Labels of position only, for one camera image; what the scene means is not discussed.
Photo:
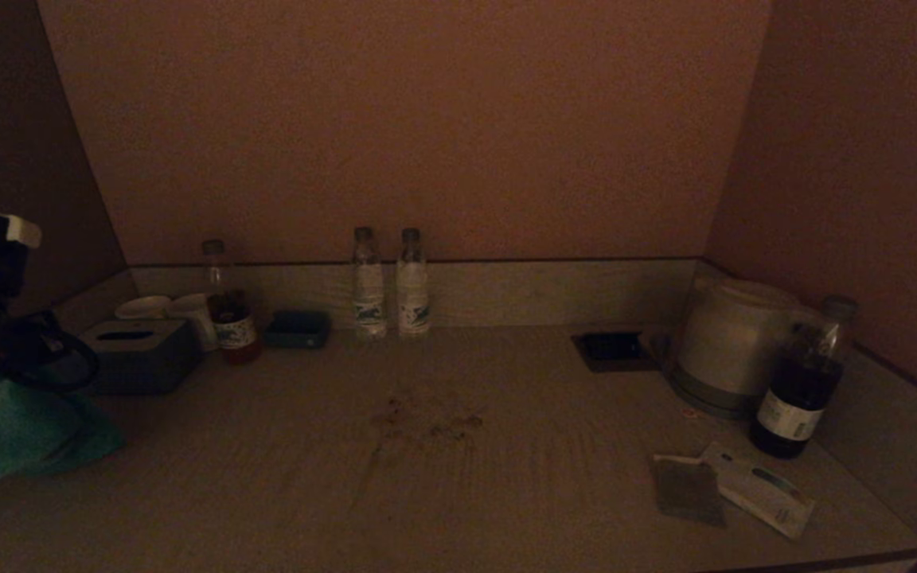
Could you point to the amber tea bottle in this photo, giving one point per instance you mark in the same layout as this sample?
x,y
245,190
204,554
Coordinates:
x,y
234,326

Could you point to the white electric kettle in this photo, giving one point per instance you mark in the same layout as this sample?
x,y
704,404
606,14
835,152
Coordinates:
x,y
729,338

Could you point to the green fluffy cloth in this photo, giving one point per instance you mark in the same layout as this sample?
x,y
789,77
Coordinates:
x,y
37,434

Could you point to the grey kettle base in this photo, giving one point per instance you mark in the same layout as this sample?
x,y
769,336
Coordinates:
x,y
701,396

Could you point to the white paper sachet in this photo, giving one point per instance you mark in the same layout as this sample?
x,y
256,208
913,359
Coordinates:
x,y
769,493

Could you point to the white saucer dish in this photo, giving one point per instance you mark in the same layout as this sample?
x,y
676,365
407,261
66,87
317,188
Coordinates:
x,y
142,308

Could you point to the grey tea bag sachet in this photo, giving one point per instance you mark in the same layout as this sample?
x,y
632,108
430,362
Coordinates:
x,y
687,493

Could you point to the white ceramic cup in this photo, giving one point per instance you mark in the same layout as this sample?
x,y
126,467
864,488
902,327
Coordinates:
x,y
197,318

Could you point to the dark cola bottle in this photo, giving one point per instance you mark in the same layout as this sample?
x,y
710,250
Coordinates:
x,y
797,398

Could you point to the grey tissue box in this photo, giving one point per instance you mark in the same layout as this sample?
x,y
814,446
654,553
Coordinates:
x,y
144,362

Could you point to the clear water bottle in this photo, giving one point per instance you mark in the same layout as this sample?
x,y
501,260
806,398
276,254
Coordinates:
x,y
413,294
369,294

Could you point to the small blue tray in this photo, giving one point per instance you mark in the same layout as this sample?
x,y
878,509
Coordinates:
x,y
298,331

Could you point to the black recessed socket panel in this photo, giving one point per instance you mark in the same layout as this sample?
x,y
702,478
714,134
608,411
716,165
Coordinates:
x,y
614,351

